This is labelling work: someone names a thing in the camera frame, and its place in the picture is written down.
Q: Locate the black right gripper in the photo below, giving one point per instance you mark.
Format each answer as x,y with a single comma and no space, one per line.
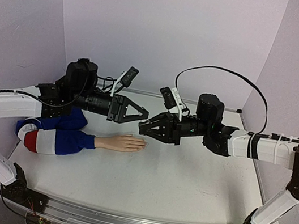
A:
173,129

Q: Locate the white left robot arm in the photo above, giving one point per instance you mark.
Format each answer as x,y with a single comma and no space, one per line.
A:
77,88

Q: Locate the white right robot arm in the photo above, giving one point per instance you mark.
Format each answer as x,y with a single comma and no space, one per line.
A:
228,141

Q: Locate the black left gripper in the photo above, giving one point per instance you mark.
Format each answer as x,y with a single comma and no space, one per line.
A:
121,117

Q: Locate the blue white red sleeve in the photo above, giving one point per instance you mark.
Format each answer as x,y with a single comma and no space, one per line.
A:
55,136

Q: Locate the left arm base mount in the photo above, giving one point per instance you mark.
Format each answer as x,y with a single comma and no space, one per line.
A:
19,193

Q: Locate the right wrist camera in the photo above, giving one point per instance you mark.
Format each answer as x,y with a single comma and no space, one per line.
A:
173,102

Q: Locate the mannequin hand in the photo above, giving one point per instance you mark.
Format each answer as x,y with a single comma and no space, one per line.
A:
122,143

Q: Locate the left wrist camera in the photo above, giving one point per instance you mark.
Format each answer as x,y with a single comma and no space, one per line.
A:
125,80

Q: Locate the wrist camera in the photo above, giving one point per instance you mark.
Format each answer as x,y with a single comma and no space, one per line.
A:
173,102
125,80

